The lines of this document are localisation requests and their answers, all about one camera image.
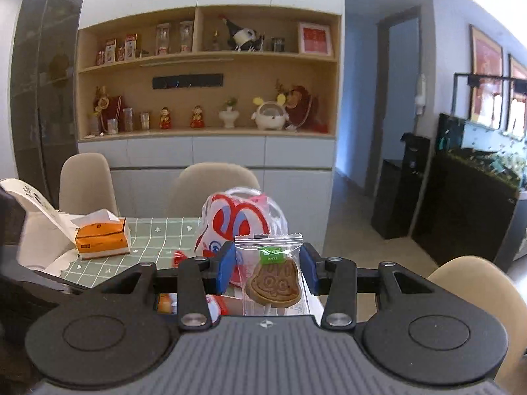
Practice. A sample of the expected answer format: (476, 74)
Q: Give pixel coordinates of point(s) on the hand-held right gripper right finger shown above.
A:
(308, 269)

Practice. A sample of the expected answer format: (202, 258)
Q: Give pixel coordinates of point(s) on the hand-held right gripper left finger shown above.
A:
(225, 269)

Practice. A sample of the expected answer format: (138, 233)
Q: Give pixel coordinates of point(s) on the brown cookie clear packet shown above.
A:
(271, 284)

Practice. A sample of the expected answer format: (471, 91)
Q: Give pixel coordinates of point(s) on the white red snack packet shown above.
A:
(215, 308)

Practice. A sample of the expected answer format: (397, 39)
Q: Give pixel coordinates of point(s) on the red foil snack packet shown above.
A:
(180, 258)

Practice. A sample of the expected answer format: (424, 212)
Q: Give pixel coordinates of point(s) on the red white rabbit bag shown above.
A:
(230, 222)

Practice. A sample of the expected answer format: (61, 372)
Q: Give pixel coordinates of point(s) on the white paper bag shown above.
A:
(39, 230)

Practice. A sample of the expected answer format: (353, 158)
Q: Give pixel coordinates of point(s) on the orange cake packet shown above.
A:
(166, 304)

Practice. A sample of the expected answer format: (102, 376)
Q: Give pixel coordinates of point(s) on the beige chair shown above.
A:
(212, 189)
(86, 183)
(481, 292)

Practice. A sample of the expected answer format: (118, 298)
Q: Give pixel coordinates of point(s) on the orange tissue pack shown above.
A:
(103, 238)

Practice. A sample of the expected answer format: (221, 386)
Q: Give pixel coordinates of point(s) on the white low cabinet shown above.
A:
(206, 164)

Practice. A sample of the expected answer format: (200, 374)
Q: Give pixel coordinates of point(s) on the black water dispenser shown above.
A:
(401, 189)

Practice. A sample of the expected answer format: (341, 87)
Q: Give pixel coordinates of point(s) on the white vase with plant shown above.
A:
(229, 116)

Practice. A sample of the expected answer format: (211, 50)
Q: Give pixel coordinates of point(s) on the red doll figurine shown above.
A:
(165, 118)
(196, 118)

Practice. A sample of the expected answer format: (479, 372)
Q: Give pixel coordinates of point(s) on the white round yellow-eared toy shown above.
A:
(269, 115)

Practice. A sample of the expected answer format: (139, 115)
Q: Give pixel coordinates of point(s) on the brown lion plush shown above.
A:
(302, 107)

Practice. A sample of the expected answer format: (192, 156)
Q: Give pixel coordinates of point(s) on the glass cup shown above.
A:
(127, 120)
(145, 120)
(113, 126)

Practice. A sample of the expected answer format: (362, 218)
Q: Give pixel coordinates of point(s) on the black fish tank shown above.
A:
(473, 181)

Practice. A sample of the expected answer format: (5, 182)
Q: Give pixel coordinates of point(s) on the dark glass door cabinet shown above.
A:
(45, 98)

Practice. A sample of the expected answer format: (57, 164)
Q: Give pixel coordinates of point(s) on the brown plush doll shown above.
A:
(105, 109)

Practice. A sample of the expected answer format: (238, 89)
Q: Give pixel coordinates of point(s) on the small dark jar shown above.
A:
(278, 44)

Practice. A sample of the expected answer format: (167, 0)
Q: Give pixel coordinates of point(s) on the small slim figurine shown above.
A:
(215, 41)

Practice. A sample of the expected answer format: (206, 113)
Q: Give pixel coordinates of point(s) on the red framed picture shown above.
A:
(315, 39)

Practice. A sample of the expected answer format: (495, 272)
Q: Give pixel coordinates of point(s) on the black white bird figurine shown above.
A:
(243, 35)

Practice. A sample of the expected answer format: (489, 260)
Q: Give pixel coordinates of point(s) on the clear glass jar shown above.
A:
(186, 37)
(163, 39)

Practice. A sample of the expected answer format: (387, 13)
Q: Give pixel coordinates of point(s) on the small red white box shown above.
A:
(120, 54)
(100, 57)

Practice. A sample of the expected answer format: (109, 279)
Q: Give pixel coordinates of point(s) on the door frame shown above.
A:
(401, 103)

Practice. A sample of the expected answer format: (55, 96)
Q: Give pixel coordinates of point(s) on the black wall socket strip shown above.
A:
(187, 81)

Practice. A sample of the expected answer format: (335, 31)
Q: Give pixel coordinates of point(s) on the wooden wall shelf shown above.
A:
(247, 74)

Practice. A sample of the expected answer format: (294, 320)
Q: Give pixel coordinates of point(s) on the white wall phone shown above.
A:
(420, 94)

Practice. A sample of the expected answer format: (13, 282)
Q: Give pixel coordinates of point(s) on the framed wall picture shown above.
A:
(486, 57)
(518, 78)

